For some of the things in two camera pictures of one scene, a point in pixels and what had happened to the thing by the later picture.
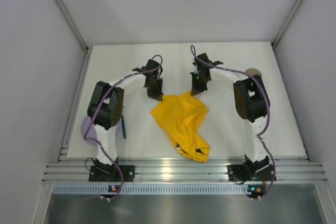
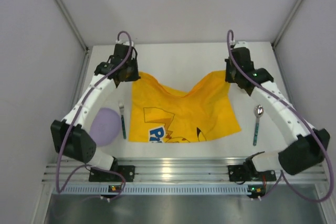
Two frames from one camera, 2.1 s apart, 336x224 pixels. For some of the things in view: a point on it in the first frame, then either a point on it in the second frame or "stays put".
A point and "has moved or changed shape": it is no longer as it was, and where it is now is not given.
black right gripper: x=198 y=87 to x=231 y=75
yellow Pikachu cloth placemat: x=181 y=116 has moved or changed shape
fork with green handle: x=123 y=127 stays put
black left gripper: x=155 y=92 to x=128 y=74
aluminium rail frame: x=184 y=171 stays put
